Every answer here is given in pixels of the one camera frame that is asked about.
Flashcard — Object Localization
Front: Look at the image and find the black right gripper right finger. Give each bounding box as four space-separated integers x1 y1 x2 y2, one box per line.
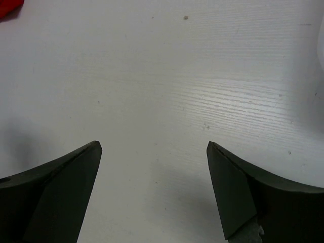
207 142 323 242

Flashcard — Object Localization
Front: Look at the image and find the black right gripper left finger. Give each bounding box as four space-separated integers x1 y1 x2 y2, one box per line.
1 141 102 242

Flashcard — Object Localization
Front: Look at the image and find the folded red t-shirt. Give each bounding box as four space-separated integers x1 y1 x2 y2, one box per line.
0 0 24 19

